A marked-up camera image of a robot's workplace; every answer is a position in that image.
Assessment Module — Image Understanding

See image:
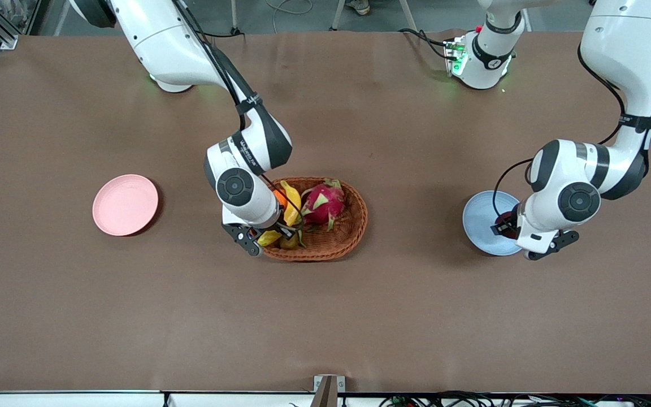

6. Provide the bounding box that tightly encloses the light blue round plate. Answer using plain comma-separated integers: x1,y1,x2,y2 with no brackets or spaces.
462,190,524,257

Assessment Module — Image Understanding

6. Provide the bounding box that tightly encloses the black cable bundle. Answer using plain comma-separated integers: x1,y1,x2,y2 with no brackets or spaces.
379,390,651,407

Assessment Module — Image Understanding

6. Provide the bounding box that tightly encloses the brown wicker basket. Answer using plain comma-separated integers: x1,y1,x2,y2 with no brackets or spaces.
245,176,368,262

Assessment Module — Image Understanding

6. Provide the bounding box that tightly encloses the yellow banana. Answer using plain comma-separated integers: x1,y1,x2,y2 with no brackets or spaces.
257,180,302,248

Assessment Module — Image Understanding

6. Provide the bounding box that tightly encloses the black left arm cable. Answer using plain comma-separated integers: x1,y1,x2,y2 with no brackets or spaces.
492,45,626,227

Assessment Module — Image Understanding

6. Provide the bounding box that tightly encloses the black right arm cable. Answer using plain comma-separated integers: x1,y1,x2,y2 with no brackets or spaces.
173,0,264,114

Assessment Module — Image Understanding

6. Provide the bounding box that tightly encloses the pink round plate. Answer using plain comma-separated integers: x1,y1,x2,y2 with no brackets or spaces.
92,174,159,236

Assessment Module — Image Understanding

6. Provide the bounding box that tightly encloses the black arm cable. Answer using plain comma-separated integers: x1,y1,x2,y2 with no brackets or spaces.
492,45,626,227
173,0,264,114

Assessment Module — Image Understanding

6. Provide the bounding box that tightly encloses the white table edge rail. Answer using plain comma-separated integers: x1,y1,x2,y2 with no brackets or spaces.
0,390,315,407

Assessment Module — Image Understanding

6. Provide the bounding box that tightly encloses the pink dragon fruit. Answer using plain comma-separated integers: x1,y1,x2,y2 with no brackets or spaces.
300,179,347,231

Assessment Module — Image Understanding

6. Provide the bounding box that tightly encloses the dark red apple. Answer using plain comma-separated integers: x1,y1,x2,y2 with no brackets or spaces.
496,211,521,238

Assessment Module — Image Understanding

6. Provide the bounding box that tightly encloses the metal table edge bracket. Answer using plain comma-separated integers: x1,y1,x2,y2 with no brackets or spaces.
313,375,346,407

